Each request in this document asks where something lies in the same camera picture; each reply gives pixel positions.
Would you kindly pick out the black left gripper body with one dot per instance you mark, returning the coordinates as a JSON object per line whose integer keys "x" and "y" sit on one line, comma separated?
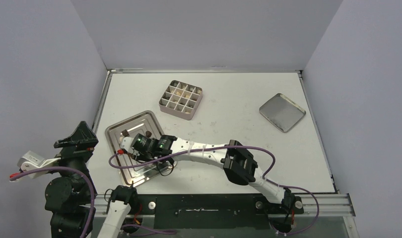
{"x": 80, "y": 153}

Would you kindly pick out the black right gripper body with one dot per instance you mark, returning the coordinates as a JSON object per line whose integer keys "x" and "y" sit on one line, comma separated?
{"x": 134, "y": 149}

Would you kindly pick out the pink grid chocolate box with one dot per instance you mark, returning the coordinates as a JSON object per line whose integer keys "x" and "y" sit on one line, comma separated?
{"x": 184, "y": 106}

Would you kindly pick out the small square metal lid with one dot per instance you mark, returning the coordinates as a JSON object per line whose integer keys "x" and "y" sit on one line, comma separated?
{"x": 282, "y": 112}

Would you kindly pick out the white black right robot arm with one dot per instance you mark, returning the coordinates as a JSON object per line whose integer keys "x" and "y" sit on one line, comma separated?
{"x": 233, "y": 158}

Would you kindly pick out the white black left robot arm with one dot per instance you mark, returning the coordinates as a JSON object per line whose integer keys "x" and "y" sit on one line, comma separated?
{"x": 68, "y": 197}

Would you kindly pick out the dark round chocolate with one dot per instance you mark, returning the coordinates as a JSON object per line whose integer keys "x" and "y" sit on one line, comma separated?
{"x": 148, "y": 134}

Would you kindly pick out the dark square chocolate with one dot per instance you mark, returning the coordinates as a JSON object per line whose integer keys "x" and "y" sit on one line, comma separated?
{"x": 125, "y": 133}

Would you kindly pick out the large steel tray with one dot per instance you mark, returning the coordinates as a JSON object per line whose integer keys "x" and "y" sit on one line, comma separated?
{"x": 140, "y": 123}

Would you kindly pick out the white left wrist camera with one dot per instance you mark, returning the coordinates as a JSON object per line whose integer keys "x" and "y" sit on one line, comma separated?
{"x": 31, "y": 161}

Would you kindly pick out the black mounting base plate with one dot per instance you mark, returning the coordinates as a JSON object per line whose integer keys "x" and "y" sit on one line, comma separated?
{"x": 219, "y": 211}

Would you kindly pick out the aluminium rail frame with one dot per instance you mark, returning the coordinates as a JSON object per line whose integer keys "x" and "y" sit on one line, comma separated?
{"x": 315, "y": 207}

